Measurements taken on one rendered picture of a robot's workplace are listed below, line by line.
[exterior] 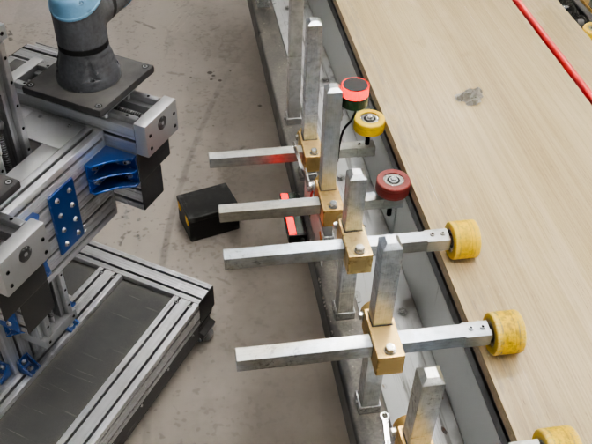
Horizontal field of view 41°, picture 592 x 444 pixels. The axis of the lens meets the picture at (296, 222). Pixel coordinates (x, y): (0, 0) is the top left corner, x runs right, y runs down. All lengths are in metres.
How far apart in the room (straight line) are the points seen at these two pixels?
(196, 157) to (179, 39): 1.01
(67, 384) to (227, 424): 0.49
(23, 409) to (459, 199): 1.31
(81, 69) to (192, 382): 1.11
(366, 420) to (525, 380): 0.34
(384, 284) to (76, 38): 0.92
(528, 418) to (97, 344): 1.38
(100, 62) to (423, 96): 0.84
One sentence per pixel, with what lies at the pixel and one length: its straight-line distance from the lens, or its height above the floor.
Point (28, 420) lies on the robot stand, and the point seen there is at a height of 0.21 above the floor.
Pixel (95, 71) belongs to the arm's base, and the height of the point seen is 1.09.
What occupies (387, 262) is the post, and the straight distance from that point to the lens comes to 1.31.
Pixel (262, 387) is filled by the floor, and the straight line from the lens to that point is 2.53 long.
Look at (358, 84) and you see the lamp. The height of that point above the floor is 1.15.
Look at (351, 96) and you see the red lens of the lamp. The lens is 1.68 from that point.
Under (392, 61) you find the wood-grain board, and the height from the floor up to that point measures 0.90.
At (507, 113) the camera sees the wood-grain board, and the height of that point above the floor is 0.90.
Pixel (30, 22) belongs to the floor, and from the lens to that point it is 4.51.
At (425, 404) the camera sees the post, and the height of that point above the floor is 1.09.
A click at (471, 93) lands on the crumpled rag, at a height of 0.92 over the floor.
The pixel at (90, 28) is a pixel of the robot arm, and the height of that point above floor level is 1.19.
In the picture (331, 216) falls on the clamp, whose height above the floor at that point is 0.85.
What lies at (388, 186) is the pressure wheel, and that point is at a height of 0.91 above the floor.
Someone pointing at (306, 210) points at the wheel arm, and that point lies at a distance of 1.82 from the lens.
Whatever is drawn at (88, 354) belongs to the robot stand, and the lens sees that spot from 2.40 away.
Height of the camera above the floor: 2.05
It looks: 42 degrees down
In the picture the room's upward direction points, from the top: 2 degrees clockwise
